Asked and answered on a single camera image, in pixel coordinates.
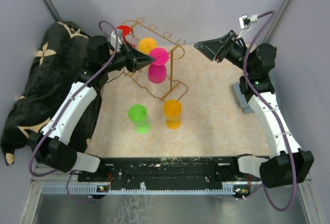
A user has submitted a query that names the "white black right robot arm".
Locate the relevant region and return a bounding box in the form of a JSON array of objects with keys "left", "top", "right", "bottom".
[{"left": 194, "top": 30, "right": 314, "bottom": 188}]

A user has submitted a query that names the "grey folded cloth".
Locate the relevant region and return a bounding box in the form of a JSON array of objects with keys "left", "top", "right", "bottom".
[{"left": 231, "top": 73, "right": 278, "bottom": 114}]

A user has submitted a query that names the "green plastic wine glass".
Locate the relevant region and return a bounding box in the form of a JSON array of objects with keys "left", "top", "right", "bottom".
[{"left": 128, "top": 104, "right": 150, "bottom": 134}]

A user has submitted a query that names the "orange plastic wine glass back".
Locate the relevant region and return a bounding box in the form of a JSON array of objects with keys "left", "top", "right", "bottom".
[{"left": 138, "top": 37, "right": 157, "bottom": 55}]

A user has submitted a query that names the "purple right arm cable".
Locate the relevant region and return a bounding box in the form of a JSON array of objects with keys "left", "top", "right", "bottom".
[{"left": 236, "top": 10, "right": 299, "bottom": 211}]

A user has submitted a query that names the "grey slotted cable duct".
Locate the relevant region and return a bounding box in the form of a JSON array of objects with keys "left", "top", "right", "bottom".
[{"left": 41, "top": 184, "right": 248, "bottom": 195}]

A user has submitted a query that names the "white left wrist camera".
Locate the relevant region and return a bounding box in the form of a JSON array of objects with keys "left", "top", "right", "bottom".
[{"left": 110, "top": 29, "right": 123, "bottom": 52}]

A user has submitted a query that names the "orange plastic wine glass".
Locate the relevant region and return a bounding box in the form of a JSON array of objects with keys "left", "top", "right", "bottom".
[
  {"left": 138, "top": 37, "right": 157, "bottom": 55},
  {"left": 163, "top": 100, "right": 182, "bottom": 130}
]

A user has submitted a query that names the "clear wine glass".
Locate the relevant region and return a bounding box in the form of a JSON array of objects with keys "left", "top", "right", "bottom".
[{"left": 126, "top": 34, "right": 141, "bottom": 49}]

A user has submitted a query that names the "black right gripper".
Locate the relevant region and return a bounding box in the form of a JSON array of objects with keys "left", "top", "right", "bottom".
[{"left": 194, "top": 30, "right": 254, "bottom": 74}]

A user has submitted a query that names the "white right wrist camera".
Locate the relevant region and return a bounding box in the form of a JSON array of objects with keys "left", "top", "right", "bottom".
[{"left": 237, "top": 14, "right": 258, "bottom": 39}]

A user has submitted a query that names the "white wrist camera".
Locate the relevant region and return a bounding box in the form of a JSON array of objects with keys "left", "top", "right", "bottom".
[
  {"left": 110, "top": 29, "right": 123, "bottom": 52},
  {"left": 237, "top": 14, "right": 258, "bottom": 39}
]

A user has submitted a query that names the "pink plastic wine glass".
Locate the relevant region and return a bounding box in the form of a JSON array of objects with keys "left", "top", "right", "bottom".
[{"left": 148, "top": 47, "right": 169, "bottom": 84}]

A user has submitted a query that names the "red plastic wine glass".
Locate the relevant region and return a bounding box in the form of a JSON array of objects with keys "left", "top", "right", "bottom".
[{"left": 116, "top": 25, "right": 131, "bottom": 45}]

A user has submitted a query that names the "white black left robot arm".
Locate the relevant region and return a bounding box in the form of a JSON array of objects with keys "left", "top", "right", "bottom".
[{"left": 28, "top": 36, "right": 155, "bottom": 181}]

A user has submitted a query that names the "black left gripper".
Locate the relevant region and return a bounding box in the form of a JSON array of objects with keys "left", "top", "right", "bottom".
[{"left": 103, "top": 40, "right": 156, "bottom": 73}]

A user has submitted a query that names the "gold wire wine glass rack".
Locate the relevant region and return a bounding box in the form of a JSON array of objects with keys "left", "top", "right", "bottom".
[{"left": 121, "top": 17, "right": 188, "bottom": 102}]

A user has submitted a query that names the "black floral blanket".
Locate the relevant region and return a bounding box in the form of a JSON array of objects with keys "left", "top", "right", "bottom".
[{"left": 1, "top": 22, "right": 91, "bottom": 165}]

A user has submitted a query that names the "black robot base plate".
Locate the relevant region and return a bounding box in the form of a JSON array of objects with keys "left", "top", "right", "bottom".
[{"left": 78, "top": 156, "right": 260, "bottom": 198}]

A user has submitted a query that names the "orange plastic wine glass front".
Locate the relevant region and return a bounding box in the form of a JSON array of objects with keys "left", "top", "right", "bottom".
[{"left": 163, "top": 100, "right": 182, "bottom": 130}]

